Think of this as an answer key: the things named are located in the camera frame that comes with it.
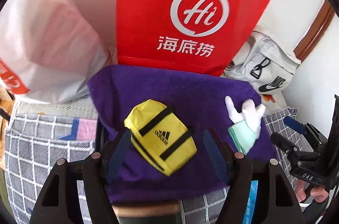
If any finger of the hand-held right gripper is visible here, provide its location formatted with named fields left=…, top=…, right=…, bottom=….
left=283, top=116, right=323, bottom=145
left=270, top=133, right=320, bottom=159

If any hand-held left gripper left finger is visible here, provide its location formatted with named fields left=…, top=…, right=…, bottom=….
left=29, top=131, right=131, bottom=224

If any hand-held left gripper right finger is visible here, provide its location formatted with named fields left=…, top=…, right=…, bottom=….
left=203, top=129, right=305, bottom=224

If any small yellow bag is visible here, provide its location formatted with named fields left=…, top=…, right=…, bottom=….
left=124, top=99, right=198, bottom=176

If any person's right hand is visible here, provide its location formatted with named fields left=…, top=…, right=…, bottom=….
left=295, top=178, right=331, bottom=204

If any white glove with mint cuff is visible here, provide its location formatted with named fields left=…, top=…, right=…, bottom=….
left=225, top=96, right=266, bottom=156

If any light blue packet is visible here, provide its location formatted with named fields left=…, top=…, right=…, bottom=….
left=244, top=180, right=258, bottom=224

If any light grey waist bag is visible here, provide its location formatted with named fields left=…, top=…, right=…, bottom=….
left=225, top=31, right=302, bottom=93

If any purple towel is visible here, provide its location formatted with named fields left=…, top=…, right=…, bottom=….
left=87, top=64, right=277, bottom=200

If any pale lace bed sheet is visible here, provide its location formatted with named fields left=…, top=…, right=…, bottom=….
left=12, top=97, right=100, bottom=121

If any grey checked blanket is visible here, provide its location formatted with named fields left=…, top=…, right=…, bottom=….
left=4, top=106, right=301, bottom=224

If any white plastic bag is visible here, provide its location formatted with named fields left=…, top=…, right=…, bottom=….
left=0, top=0, right=118, bottom=104

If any red paper bag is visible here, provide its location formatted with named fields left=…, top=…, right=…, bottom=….
left=116, top=0, right=279, bottom=77

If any brown wooden frame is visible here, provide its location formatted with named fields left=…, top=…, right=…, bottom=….
left=293, top=0, right=335, bottom=60

